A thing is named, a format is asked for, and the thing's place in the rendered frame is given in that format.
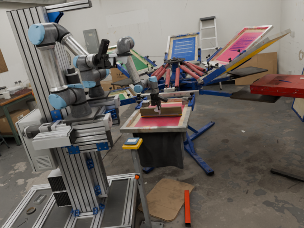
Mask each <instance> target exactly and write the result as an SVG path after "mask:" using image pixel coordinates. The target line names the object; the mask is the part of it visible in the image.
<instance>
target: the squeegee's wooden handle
mask: <svg viewBox="0 0 304 228"><path fill-rule="evenodd" d="M155 108H156V107H153V108H140V114H141V116H143V115H151V114H159V112H155V111H154V109H155ZM160 110H161V113H160V114H182V109H181V106H170V107H160Z"/></svg>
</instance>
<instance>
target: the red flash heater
mask: <svg viewBox="0 0 304 228"><path fill-rule="evenodd" d="M300 78H304V75H285V74H266V75H265V76H263V77H262V78H260V79H259V80H257V81H255V82H254V83H252V84H251V85H250V90H251V94H259V95H273V96H283V97H293V98H303V99H304V79H300ZM280 80H282V81H280ZM285 81H290V82H285Z"/></svg>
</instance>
